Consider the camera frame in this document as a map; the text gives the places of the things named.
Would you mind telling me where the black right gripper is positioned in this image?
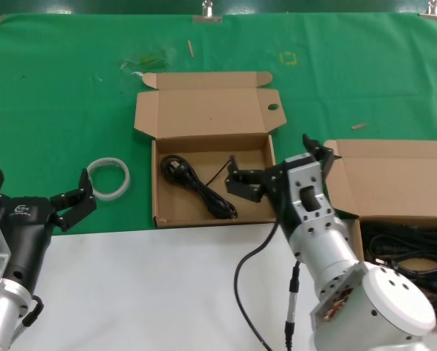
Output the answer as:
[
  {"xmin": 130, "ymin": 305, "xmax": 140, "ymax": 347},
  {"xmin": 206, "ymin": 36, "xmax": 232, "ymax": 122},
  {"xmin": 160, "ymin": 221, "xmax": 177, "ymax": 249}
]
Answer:
[{"xmin": 224, "ymin": 133, "xmax": 343, "ymax": 238}]

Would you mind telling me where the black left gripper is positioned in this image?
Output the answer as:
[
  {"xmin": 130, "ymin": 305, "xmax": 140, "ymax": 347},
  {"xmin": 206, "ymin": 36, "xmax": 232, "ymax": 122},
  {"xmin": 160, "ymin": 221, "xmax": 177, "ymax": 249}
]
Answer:
[{"xmin": 0, "ymin": 167, "xmax": 97, "ymax": 293}]

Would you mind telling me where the open cardboard box round hole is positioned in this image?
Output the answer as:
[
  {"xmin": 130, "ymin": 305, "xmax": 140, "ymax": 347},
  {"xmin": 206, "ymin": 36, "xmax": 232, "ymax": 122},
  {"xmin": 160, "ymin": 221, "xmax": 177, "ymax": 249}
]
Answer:
[{"xmin": 133, "ymin": 71, "xmax": 288, "ymax": 230}]

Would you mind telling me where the clear tape roll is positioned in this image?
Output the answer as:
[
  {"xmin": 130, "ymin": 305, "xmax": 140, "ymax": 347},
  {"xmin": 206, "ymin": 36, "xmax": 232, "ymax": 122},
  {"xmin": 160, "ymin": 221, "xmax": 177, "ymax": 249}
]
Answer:
[{"xmin": 86, "ymin": 156, "xmax": 132, "ymax": 202}]

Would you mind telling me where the green table cloth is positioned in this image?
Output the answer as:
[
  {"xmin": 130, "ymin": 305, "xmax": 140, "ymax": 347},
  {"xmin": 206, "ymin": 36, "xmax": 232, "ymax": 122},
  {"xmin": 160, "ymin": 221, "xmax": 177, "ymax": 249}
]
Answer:
[{"xmin": 0, "ymin": 12, "xmax": 437, "ymax": 238}]

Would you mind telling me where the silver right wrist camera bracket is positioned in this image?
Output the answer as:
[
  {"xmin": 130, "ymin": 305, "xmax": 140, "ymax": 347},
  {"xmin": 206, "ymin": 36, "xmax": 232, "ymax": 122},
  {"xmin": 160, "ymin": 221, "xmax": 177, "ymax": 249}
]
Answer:
[{"xmin": 283, "ymin": 153, "xmax": 342, "ymax": 238}]

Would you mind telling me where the thin black cable tie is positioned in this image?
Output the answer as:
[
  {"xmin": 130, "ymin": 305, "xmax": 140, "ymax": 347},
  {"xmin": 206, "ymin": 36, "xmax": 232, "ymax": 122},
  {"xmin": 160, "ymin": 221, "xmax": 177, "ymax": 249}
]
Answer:
[{"xmin": 205, "ymin": 159, "xmax": 231, "ymax": 186}]

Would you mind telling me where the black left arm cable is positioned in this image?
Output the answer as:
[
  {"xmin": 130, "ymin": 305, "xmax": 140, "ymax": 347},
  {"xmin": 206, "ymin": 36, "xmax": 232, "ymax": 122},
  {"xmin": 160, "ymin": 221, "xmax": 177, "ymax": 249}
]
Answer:
[{"xmin": 11, "ymin": 294, "xmax": 45, "ymax": 344}]

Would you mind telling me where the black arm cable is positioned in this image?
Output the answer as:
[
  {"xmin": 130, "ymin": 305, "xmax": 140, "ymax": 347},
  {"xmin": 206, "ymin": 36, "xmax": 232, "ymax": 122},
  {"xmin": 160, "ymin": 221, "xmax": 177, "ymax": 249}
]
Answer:
[
  {"xmin": 11, "ymin": 294, "xmax": 45, "ymax": 344},
  {"xmin": 234, "ymin": 217, "xmax": 280, "ymax": 351}
]

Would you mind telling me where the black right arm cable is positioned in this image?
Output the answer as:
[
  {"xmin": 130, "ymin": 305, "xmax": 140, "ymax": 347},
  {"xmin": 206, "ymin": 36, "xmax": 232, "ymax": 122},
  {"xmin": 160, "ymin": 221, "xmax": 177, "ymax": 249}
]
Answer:
[{"xmin": 234, "ymin": 217, "xmax": 280, "ymax": 351}]

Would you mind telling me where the silver cable connector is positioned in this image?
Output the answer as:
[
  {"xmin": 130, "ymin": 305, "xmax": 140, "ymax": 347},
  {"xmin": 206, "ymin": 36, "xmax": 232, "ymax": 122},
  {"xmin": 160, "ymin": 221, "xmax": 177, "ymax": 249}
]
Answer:
[{"xmin": 284, "ymin": 261, "xmax": 302, "ymax": 351}]

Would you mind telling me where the black power cable bundle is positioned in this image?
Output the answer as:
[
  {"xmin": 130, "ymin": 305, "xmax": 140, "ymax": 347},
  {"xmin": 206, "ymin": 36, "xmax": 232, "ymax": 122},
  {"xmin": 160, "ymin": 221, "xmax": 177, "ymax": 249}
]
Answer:
[{"xmin": 360, "ymin": 219, "xmax": 437, "ymax": 322}]

